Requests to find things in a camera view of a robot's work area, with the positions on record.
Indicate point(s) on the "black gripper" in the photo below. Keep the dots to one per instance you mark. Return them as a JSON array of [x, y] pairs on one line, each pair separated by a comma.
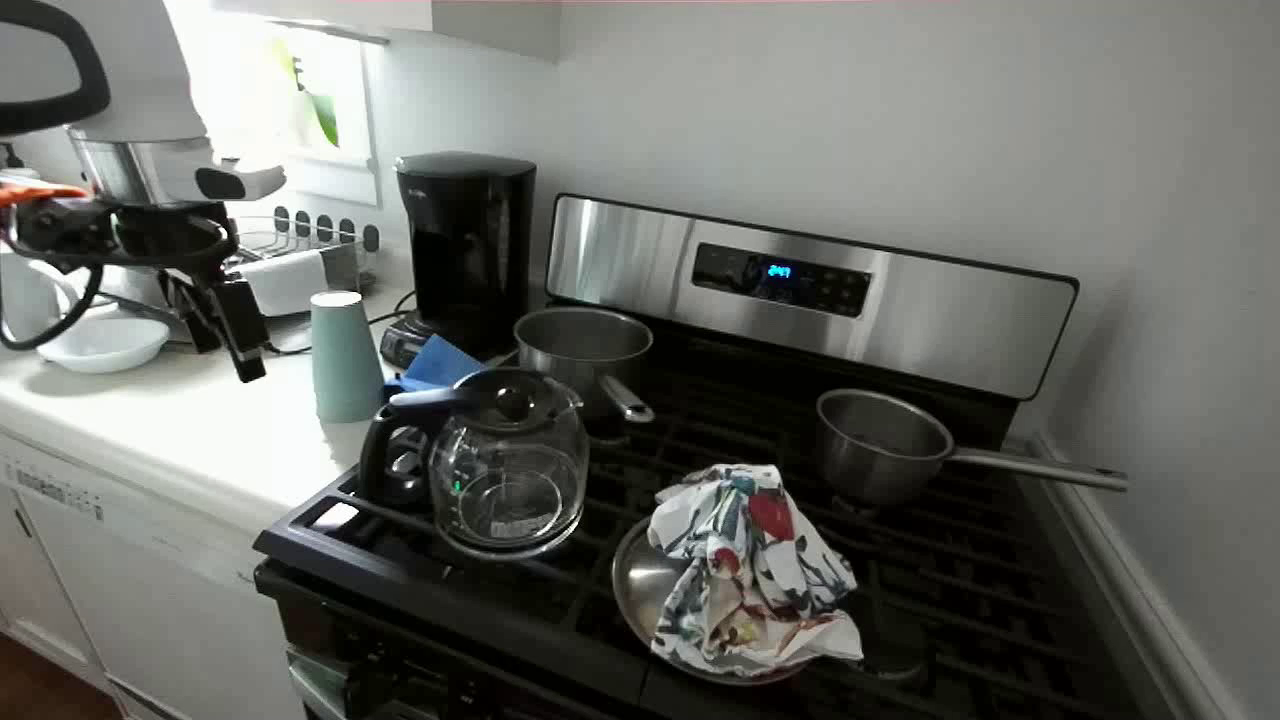
[[200, 262]]

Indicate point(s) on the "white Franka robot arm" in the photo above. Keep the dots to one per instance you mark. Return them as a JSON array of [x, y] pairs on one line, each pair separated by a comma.
[[143, 75]]

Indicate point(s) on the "stainless steel drying rack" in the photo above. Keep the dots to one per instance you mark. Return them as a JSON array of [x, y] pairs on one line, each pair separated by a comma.
[[341, 238]]

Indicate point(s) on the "white bowl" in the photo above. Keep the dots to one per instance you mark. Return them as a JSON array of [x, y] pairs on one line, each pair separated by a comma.
[[106, 345]]

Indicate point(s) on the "light teal cup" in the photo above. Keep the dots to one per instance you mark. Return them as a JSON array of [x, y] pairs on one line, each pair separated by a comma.
[[344, 361]]

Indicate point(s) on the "blue cloth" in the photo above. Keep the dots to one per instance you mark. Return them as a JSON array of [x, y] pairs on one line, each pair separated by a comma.
[[432, 361]]

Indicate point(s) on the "orange wrist clip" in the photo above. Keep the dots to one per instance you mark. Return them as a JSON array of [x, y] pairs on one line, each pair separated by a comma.
[[42, 194]]

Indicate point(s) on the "black coffee maker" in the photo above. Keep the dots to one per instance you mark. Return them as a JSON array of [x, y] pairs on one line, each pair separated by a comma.
[[464, 252]]

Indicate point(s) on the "white dishwasher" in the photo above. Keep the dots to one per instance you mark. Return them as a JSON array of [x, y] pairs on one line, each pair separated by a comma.
[[145, 603]]

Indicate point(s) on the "glass coffee carafe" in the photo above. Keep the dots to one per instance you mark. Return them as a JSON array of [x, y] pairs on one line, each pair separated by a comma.
[[513, 467]]

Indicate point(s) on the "steel frying pan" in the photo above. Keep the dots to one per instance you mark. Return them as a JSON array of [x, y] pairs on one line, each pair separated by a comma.
[[640, 585]]

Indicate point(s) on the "patterned kitchen towel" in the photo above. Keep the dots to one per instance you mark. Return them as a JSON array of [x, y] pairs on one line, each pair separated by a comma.
[[754, 565]]

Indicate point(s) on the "stainless steel black stove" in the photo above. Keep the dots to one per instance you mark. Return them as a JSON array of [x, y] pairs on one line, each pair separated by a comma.
[[852, 304]]

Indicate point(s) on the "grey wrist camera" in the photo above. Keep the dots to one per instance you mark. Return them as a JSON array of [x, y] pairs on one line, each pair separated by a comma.
[[243, 181]]

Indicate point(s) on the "white wall cabinet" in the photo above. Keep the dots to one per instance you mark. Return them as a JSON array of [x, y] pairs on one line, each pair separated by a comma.
[[455, 20]]

